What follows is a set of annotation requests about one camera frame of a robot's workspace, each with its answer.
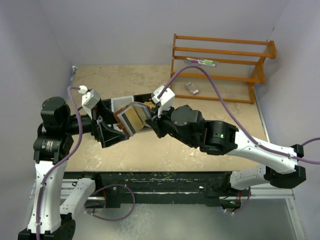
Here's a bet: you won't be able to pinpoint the brown leather card holder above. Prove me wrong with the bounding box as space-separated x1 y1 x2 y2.
113 101 151 137

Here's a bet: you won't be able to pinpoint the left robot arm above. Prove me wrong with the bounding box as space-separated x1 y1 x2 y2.
17 93 128 240

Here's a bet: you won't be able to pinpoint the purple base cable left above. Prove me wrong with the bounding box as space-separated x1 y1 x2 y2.
83 183 136 222

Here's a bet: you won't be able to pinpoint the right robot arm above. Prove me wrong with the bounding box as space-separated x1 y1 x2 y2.
145 105 307 196

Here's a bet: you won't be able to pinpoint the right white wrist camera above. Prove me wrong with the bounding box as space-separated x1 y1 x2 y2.
151 85 175 118

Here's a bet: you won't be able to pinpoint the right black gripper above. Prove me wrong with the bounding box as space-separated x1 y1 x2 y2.
146 101 197 148

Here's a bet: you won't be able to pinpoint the black right bin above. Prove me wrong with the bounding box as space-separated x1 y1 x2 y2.
133 93 152 103

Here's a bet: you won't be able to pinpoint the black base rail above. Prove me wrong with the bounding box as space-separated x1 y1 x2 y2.
61 171 250 209

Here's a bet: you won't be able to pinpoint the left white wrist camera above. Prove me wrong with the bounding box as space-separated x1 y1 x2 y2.
78 85 101 119

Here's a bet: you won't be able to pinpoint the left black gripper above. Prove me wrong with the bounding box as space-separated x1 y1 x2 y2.
62 97 129 147

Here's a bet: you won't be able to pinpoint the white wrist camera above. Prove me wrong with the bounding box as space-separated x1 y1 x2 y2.
78 85 101 119
151 85 175 118

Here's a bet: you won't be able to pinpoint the orange wooden rack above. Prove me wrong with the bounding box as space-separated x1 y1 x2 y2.
170 34 277 105

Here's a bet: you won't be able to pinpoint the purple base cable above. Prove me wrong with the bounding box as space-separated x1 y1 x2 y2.
222 182 253 216
83 183 136 222

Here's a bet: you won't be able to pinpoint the gold credit card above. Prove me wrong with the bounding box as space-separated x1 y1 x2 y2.
117 106 144 137

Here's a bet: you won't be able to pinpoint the coloured markers on rack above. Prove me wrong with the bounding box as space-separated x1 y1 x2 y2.
186 57 219 67

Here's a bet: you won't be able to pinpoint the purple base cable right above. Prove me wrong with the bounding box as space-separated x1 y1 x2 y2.
222 182 253 216

